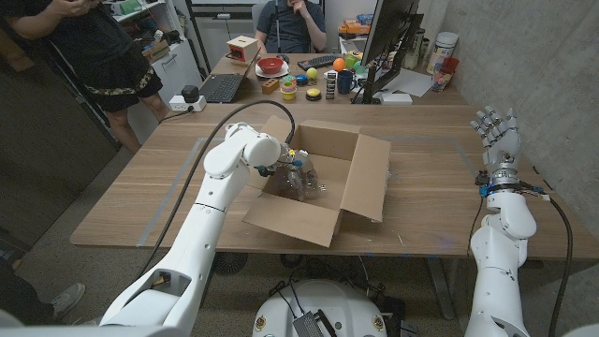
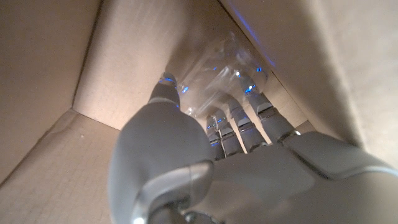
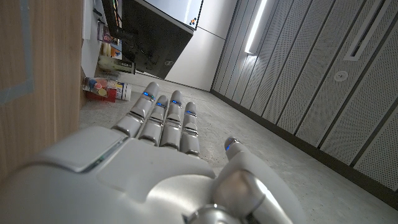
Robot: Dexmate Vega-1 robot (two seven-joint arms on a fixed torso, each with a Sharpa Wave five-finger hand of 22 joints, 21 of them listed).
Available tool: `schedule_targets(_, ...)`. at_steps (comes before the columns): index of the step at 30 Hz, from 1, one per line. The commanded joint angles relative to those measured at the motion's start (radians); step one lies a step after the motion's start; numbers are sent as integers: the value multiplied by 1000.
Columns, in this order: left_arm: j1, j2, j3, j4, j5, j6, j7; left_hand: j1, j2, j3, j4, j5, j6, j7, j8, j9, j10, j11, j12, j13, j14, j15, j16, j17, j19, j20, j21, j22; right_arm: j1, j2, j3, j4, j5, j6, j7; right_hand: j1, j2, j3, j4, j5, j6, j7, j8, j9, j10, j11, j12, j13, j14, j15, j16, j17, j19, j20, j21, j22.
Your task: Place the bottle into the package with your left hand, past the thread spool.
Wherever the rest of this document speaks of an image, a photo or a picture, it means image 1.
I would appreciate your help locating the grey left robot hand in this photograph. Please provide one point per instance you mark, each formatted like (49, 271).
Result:
(292, 175)

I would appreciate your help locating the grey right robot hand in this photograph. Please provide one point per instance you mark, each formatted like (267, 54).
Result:
(503, 140)

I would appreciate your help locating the clear plastic bottle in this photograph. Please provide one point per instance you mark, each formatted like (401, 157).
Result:
(322, 185)

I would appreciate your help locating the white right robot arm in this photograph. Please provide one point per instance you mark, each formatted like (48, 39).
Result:
(498, 262)

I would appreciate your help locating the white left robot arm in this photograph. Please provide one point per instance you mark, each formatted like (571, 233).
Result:
(206, 234)

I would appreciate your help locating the large open cardboard box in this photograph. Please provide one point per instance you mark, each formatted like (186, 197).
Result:
(365, 178)

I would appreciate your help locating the black and yellow disc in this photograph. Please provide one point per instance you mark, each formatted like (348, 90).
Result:
(313, 94)

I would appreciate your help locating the colourful stacking rings toy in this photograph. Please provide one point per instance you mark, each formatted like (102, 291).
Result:
(288, 91)

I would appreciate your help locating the brown brick block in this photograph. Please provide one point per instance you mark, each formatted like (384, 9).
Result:
(270, 86)

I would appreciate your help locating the blue round toy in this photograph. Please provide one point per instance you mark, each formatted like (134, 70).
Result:
(301, 79)

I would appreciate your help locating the black dice stack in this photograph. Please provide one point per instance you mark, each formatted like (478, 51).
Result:
(331, 86)

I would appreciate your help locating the red bowl on plate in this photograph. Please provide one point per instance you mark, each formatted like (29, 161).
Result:
(281, 74)

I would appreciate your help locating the yellow ball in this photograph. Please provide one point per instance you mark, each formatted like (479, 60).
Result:
(312, 73)

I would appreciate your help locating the dark blue mug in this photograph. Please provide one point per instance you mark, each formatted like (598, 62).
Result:
(345, 82)

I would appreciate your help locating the white paper sheet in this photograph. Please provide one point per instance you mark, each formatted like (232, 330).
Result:
(412, 82)

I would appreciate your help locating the white canister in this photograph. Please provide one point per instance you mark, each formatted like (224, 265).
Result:
(442, 49)

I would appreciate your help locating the black laptop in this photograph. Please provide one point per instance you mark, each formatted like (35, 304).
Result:
(222, 88)

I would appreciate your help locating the flat white box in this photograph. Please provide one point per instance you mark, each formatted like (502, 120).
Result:
(396, 98)

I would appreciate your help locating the black keyboard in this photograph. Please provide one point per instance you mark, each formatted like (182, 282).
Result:
(320, 62)

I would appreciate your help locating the black computer mouse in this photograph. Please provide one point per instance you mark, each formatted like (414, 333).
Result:
(282, 58)

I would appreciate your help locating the orange ball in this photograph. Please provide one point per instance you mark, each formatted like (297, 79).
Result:
(339, 64)

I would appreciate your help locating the green toy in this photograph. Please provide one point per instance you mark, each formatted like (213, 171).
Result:
(352, 60)

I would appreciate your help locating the black round adapter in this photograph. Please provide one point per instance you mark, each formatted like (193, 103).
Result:
(190, 92)

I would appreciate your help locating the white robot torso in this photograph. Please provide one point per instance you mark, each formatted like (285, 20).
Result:
(323, 304)

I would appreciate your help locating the wooden box with red face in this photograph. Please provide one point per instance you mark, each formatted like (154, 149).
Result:
(241, 49)

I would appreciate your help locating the white power strip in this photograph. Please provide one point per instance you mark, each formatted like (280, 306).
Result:
(175, 104)

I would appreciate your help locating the seated person in dark shirt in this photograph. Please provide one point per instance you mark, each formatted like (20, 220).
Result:
(290, 28)

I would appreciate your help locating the white cabinet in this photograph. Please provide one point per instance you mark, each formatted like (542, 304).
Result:
(180, 70)

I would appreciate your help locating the orange box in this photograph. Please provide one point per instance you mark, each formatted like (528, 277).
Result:
(353, 28)

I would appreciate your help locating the black computer monitor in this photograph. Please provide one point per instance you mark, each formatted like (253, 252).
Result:
(388, 28)

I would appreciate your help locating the table leg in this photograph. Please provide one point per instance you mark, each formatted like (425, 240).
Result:
(440, 290)

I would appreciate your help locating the grey office chair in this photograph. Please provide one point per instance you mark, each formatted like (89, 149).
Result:
(257, 16)

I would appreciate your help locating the small brown cardboard box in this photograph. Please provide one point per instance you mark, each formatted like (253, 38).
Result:
(156, 50)

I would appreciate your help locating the standing person in black clothes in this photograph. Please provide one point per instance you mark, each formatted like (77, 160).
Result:
(93, 42)

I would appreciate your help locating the person with grey sneaker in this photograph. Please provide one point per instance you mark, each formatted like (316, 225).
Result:
(68, 299)

